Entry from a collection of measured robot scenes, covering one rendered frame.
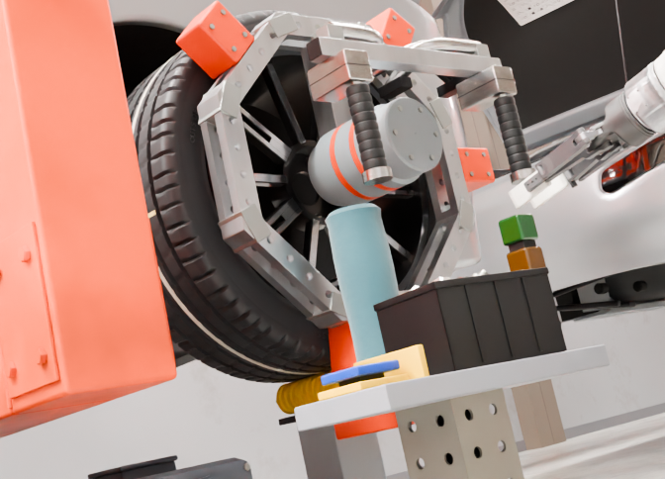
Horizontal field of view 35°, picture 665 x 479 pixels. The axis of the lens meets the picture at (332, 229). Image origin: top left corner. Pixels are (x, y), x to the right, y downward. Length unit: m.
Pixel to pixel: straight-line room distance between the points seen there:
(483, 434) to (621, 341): 8.06
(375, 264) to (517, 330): 0.29
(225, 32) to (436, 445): 0.77
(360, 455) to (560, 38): 3.82
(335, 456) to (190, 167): 0.55
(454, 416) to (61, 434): 4.63
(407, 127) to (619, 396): 7.59
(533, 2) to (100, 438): 3.22
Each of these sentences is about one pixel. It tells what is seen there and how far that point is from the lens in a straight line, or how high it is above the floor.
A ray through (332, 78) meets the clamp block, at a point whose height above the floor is 0.92.
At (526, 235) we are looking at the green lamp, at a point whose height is 0.63.
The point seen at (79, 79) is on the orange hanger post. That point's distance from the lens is 1.44.
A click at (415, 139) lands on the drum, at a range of 1.70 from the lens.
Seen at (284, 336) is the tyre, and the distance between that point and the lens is 1.71.
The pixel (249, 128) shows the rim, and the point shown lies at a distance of 1.82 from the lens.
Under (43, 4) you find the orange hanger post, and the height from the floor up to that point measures 1.03.
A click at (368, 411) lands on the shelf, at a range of 1.20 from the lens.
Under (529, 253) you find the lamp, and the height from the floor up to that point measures 0.60.
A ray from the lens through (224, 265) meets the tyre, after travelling 1.67.
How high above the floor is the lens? 0.41
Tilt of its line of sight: 11 degrees up
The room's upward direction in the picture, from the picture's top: 12 degrees counter-clockwise
